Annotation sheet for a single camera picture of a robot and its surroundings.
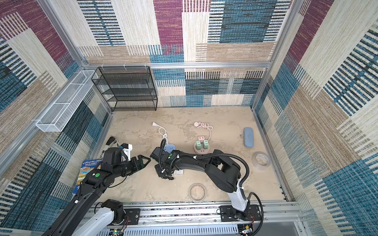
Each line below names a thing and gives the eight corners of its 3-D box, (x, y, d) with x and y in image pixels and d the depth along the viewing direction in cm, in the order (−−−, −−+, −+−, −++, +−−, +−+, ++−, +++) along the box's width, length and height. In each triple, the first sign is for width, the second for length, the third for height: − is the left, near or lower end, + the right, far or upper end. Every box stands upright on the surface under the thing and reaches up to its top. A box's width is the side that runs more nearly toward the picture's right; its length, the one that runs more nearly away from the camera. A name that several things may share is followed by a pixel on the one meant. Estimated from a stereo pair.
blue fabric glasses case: (243, 147, 100) (245, 144, 98) (243, 129, 110) (245, 126, 107) (252, 148, 100) (254, 146, 97) (252, 130, 109) (253, 128, 107)
